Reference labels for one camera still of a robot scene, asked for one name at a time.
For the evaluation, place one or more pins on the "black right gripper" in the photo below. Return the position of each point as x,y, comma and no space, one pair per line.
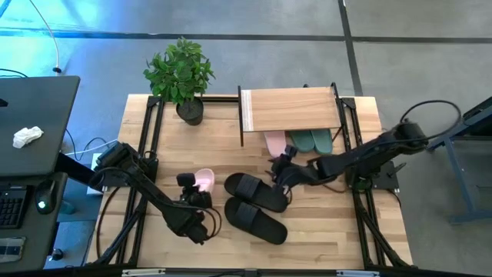
300,173

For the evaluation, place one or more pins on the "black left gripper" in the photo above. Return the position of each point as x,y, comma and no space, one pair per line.
198,200

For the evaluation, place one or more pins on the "teal green slide sandal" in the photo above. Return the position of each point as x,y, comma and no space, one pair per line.
323,140
301,140

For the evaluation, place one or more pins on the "pink slide sandal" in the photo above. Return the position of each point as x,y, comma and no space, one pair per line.
274,142
205,179

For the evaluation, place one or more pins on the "wooden shelf black metal legs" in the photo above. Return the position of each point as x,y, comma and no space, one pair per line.
288,109

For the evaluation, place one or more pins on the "black slide sandal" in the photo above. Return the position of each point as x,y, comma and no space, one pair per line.
253,221
250,188

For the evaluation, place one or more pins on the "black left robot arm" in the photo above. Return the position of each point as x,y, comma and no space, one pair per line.
153,192

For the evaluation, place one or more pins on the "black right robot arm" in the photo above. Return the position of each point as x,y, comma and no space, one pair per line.
357,157

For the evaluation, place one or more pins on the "white power box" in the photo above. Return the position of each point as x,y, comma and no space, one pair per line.
96,159

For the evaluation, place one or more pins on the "green potted plant black pot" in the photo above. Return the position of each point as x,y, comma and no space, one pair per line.
178,73

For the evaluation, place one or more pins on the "black computer mouse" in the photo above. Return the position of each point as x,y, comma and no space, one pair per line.
46,196

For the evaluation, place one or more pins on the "black round knob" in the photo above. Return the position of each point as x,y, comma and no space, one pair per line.
57,254

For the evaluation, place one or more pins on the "dark keyboard desk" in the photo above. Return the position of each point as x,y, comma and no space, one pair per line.
38,231

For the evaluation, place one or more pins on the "grey desk top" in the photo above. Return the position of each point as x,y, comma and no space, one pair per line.
38,107

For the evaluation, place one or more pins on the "white crumpled tissue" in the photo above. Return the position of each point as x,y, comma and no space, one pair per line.
27,135

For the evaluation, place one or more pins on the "blue grey side table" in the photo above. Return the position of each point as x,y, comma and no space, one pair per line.
461,184

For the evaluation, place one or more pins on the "black keyboard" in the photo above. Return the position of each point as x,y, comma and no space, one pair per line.
11,207

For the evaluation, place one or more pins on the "grey smartphone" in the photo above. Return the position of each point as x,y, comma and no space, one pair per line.
11,250

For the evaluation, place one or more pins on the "small black desk item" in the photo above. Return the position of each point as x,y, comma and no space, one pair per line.
3,102

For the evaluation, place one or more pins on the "black aluminium table frame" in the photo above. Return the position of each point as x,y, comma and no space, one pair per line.
153,101

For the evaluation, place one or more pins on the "silver metal bracket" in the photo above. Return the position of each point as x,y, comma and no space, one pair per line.
357,273
142,272

